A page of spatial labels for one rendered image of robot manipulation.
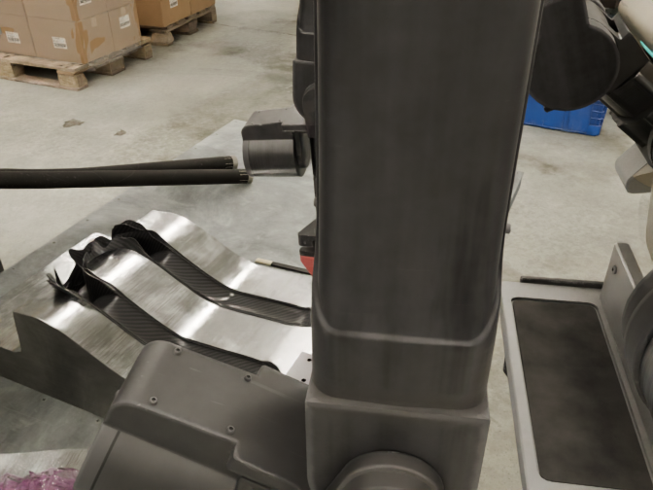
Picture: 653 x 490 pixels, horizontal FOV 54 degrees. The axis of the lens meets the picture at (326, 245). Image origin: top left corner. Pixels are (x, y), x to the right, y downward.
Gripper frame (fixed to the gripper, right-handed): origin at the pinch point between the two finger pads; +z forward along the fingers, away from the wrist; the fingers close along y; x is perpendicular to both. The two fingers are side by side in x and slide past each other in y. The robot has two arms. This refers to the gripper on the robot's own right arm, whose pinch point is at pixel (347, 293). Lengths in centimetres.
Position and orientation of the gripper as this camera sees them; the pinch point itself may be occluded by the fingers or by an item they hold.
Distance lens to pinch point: 76.1
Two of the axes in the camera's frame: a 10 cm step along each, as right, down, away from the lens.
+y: -4.2, 3.8, -8.2
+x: 9.0, 1.0, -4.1
